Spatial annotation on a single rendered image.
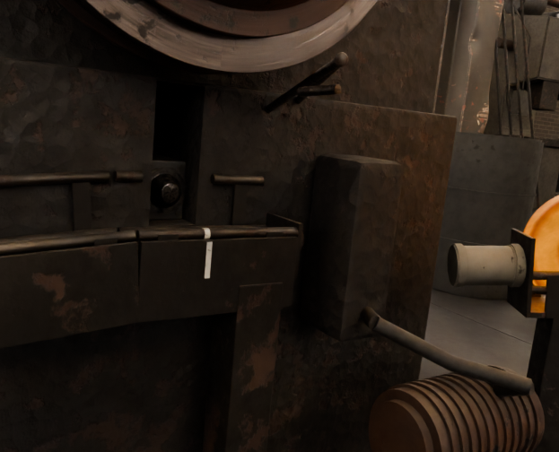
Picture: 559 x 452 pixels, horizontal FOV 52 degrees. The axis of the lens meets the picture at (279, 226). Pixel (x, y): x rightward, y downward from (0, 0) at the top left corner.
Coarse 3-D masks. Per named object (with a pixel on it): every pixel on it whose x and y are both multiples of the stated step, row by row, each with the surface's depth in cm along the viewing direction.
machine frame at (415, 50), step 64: (0, 0) 60; (384, 0) 87; (0, 64) 57; (64, 64) 65; (128, 64) 69; (320, 64) 83; (384, 64) 89; (0, 128) 58; (64, 128) 61; (128, 128) 65; (192, 128) 72; (256, 128) 73; (320, 128) 79; (384, 128) 85; (448, 128) 92; (0, 192) 59; (64, 192) 62; (128, 192) 66; (192, 192) 72; (256, 192) 75; (192, 320) 74; (0, 384) 63; (64, 384) 66; (128, 384) 71; (192, 384) 76; (320, 384) 88; (384, 384) 96; (0, 448) 64; (64, 448) 68; (128, 448) 73; (192, 448) 78; (320, 448) 91
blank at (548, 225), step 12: (552, 204) 77; (540, 216) 77; (552, 216) 76; (528, 228) 78; (540, 228) 77; (552, 228) 76; (540, 240) 77; (552, 240) 77; (540, 252) 77; (552, 252) 77; (540, 264) 77; (552, 264) 77
